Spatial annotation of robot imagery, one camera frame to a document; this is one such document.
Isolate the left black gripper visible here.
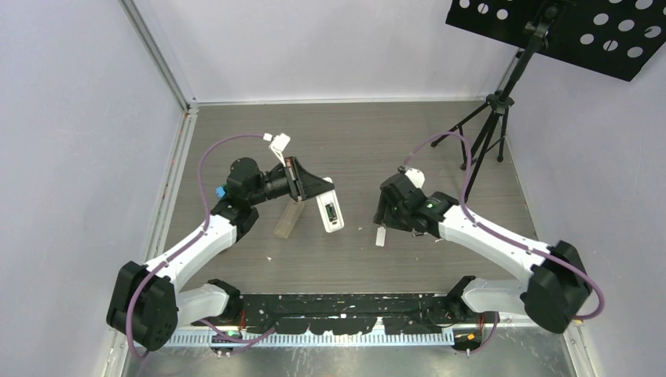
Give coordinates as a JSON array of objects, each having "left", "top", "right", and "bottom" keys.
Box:
[{"left": 248, "top": 157, "right": 333, "bottom": 207}]

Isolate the white remote control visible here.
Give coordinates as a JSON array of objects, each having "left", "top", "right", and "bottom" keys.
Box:
[{"left": 316, "top": 189, "right": 344, "bottom": 233}]

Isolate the white battery cover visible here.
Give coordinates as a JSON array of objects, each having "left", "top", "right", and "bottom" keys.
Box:
[{"left": 375, "top": 225, "right": 386, "bottom": 247}]

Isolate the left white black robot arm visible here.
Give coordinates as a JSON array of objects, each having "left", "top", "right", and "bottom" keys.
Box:
[{"left": 106, "top": 156, "right": 335, "bottom": 351}]

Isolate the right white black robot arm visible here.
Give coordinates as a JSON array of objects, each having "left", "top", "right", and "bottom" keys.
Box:
[{"left": 373, "top": 169, "right": 593, "bottom": 334}]

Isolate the translucent beige remote cover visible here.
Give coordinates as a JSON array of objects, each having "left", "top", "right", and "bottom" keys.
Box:
[{"left": 273, "top": 199, "right": 306, "bottom": 239}]

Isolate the blue white green toy brick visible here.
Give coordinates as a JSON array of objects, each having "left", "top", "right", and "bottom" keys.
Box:
[{"left": 215, "top": 185, "right": 227, "bottom": 199}]

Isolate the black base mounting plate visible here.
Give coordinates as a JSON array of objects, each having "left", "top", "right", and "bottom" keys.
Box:
[{"left": 207, "top": 293, "right": 492, "bottom": 335}]

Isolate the black music stand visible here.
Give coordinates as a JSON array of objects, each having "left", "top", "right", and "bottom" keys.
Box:
[{"left": 446, "top": 1, "right": 665, "bottom": 196}]

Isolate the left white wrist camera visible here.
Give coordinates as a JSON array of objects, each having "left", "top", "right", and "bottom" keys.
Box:
[{"left": 269, "top": 133, "right": 291, "bottom": 167}]

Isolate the perforated metal cable tray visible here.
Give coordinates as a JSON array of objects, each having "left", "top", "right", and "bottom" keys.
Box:
[{"left": 164, "top": 328, "right": 455, "bottom": 348}]

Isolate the aluminium corner frame post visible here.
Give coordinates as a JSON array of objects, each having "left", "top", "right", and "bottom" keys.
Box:
[{"left": 119, "top": 0, "right": 198, "bottom": 114}]

